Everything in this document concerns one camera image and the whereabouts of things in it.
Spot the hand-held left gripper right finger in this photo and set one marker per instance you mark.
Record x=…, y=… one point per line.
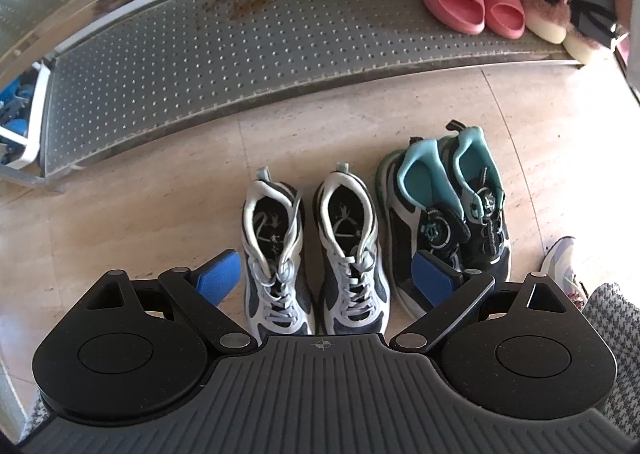
x=434, y=281

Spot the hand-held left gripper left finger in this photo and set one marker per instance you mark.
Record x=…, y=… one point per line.
x=220, y=276

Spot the grey white sneaker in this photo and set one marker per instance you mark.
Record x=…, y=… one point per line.
x=277, y=284
x=350, y=279

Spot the pink fluffy slipper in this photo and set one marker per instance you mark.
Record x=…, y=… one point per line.
x=582, y=47
x=542, y=24

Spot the metal perforated shoe rack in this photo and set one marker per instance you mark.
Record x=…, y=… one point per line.
x=250, y=59

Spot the teal black sneaker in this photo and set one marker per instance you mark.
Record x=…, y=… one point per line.
x=492, y=234
x=400, y=229

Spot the person's white orange sneaker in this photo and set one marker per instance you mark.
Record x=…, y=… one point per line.
x=562, y=269

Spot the person's houndstooth clothing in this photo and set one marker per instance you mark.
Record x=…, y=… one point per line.
x=617, y=359

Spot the white basket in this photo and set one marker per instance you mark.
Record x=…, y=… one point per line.
x=35, y=124

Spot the blue plastic item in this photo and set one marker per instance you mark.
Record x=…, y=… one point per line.
x=17, y=97

